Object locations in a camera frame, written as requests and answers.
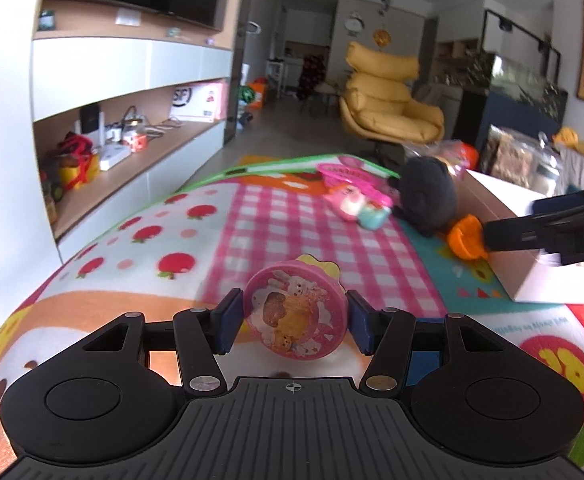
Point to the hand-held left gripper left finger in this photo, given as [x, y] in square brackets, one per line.
[228, 322]

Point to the black fish tank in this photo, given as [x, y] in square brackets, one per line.
[511, 75]

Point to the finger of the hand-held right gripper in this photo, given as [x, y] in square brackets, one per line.
[509, 234]

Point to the red and yellow toy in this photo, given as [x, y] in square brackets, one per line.
[74, 170]

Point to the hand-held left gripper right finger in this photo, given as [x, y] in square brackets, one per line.
[361, 325]

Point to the black router box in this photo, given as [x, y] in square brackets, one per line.
[91, 117]

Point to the white wooden wall shelf unit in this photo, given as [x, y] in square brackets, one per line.
[97, 67]

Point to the red and white mug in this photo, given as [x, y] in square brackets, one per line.
[136, 141]

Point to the pink soft animal toy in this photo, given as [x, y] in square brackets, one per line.
[349, 205]

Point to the orange plastic toy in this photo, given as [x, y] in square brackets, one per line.
[464, 237]

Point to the pink plastic toy basket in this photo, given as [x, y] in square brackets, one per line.
[342, 174]

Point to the yellow padded armchair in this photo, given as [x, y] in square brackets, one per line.
[381, 110]

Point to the orange bucket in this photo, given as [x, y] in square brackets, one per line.
[260, 94]

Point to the dark patterned cloth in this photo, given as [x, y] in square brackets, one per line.
[313, 77]

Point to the clear snack bags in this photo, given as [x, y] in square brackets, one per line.
[509, 152]

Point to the white card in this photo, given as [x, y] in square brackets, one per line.
[127, 17]

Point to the pink cardboard box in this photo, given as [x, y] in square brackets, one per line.
[509, 275]

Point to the white wall clock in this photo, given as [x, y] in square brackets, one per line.
[355, 24]

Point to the black plush toy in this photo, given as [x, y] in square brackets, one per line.
[424, 197]

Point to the white power strip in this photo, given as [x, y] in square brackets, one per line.
[114, 157]

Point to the pink round cartoon tin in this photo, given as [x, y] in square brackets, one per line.
[292, 315]

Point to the small teal toy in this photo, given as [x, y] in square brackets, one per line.
[374, 217]

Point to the green ball toy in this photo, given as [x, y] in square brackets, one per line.
[245, 96]

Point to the orange hanging ornament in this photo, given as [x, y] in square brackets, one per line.
[380, 37]

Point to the colourful printed play mat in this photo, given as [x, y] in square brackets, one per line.
[282, 230]

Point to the glass jar with lid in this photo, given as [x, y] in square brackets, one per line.
[546, 167]

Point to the white box with red print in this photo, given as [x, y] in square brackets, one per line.
[197, 102]

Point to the orange ball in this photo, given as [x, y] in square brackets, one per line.
[470, 155]

